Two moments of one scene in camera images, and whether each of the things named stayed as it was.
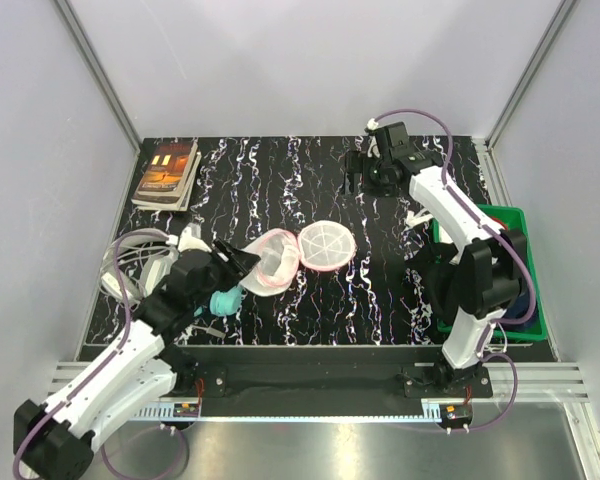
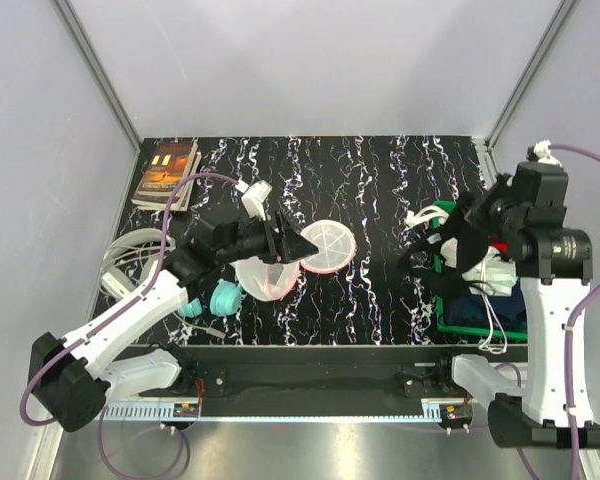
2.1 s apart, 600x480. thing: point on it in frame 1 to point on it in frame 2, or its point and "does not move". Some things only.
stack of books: (168, 176) does not move
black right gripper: (356, 163) to (502, 184)
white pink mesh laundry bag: (322, 245) does not move
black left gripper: (239, 264) to (286, 245)
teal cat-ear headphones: (224, 302) does not move
